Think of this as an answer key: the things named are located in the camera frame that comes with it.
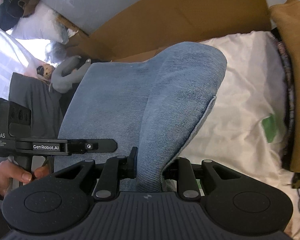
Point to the brown teddy bear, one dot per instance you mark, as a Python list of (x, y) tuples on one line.
[(46, 71)]

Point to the blue denim pants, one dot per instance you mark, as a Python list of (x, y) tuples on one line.
[(140, 100)]

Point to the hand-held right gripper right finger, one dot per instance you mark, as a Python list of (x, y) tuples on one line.
[(183, 177)]

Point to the grey plush toy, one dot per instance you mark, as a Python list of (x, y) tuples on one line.
[(65, 77)]

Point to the bear print bed sheet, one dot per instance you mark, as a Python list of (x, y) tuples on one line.
[(245, 80)]

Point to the black garment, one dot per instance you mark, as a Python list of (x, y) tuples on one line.
[(67, 102)]

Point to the white plastic bag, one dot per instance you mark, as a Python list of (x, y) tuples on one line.
[(56, 52)]

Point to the grey upright mattress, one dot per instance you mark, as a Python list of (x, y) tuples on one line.
[(95, 2)]

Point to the person's left hand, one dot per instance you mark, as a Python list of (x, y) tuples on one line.
[(7, 177)]

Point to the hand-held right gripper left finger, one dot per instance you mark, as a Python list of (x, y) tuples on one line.
[(133, 161)]

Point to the white pillow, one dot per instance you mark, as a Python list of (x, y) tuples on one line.
[(42, 22)]

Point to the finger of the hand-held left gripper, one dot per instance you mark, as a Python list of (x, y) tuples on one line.
[(100, 145)]

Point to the flattened cardboard box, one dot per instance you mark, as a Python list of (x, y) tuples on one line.
[(177, 17)]

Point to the dark patterned garment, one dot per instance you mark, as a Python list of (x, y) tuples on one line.
[(288, 92)]

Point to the grey duvet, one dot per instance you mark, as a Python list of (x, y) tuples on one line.
[(32, 97)]

